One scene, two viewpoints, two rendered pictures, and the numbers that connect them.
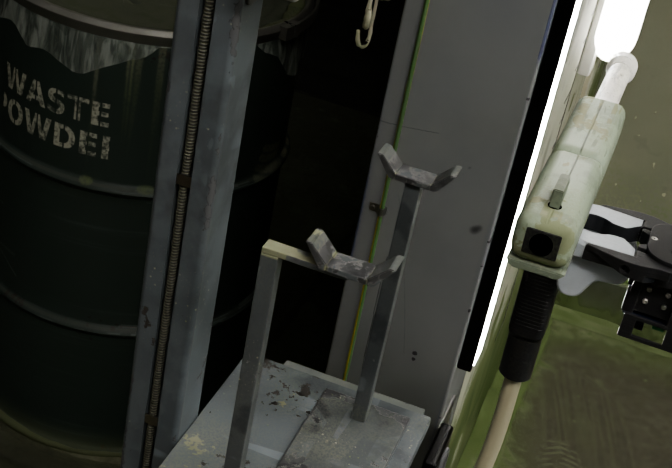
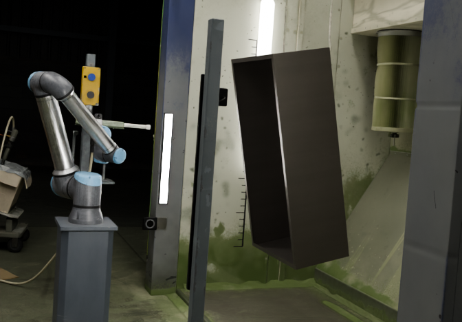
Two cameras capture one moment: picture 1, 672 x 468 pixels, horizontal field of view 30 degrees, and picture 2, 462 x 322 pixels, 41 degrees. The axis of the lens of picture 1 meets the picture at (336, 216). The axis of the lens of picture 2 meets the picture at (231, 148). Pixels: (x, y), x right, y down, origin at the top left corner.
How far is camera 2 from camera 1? 3.99 m
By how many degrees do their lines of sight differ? 58
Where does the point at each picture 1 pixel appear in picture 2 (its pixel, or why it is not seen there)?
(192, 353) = (82, 162)
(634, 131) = (349, 231)
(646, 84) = (357, 218)
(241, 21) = not seen: hidden behind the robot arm
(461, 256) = (157, 177)
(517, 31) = (159, 131)
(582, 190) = not seen: hidden behind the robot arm
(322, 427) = not seen: hidden behind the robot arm
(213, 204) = (83, 137)
